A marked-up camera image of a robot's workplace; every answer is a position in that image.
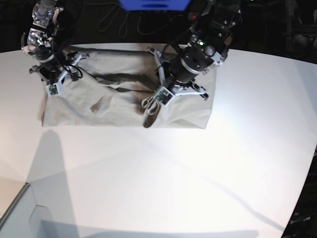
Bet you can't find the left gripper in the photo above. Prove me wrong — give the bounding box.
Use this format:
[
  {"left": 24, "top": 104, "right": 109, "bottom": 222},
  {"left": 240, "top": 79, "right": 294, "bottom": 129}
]
[{"left": 147, "top": 48, "right": 209, "bottom": 107}]

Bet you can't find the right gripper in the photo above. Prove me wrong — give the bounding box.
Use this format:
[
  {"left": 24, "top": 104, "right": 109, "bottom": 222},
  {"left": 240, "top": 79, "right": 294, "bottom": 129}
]
[{"left": 29, "top": 52, "right": 89, "bottom": 95}]

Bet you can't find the light grey t-shirt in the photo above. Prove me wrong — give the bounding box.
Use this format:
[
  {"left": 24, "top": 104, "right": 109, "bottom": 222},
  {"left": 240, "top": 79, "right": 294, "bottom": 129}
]
[{"left": 42, "top": 48, "right": 216, "bottom": 129}]

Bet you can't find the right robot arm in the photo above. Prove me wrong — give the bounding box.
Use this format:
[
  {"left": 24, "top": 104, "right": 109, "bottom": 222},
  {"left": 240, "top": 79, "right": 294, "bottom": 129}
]
[{"left": 21, "top": 0, "right": 89, "bottom": 97}]

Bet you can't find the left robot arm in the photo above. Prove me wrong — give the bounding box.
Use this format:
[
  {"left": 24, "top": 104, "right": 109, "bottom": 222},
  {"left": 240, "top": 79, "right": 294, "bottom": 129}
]
[{"left": 148, "top": 0, "right": 242, "bottom": 107}]

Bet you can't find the grey tray corner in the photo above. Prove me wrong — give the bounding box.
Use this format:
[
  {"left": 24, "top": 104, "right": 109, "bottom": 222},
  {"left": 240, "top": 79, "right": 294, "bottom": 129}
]
[{"left": 0, "top": 183, "right": 30, "bottom": 227}]

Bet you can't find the blue plastic mount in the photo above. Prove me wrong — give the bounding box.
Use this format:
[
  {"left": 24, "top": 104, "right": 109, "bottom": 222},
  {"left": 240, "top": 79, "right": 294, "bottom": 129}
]
[{"left": 118, "top": 0, "right": 190, "bottom": 11}]

